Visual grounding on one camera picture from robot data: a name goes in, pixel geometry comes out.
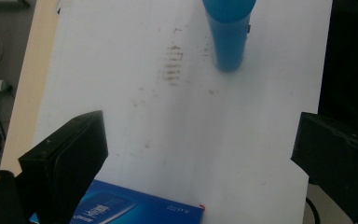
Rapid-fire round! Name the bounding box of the blue printed box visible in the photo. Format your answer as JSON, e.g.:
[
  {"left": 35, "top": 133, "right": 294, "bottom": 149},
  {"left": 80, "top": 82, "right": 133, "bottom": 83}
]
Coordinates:
[{"left": 29, "top": 179, "right": 206, "bottom": 224}]

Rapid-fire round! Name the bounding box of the blue plastic cup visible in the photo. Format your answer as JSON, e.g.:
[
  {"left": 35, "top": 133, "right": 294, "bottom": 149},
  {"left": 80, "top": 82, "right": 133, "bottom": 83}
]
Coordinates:
[{"left": 201, "top": 0, "right": 257, "bottom": 74}]

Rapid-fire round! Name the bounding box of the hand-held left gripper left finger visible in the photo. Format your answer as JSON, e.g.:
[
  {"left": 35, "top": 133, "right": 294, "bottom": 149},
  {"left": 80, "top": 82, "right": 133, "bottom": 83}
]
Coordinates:
[{"left": 18, "top": 109, "right": 109, "bottom": 224}]

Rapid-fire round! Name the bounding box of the black cable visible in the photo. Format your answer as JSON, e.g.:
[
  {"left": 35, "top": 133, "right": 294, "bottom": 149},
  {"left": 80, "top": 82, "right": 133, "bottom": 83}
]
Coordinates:
[{"left": 305, "top": 196, "right": 322, "bottom": 224}]

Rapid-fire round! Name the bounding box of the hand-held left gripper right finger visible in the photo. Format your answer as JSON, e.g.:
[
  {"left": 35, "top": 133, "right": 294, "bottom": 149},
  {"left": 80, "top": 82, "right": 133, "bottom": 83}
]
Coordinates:
[{"left": 290, "top": 111, "right": 358, "bottom": 224}]

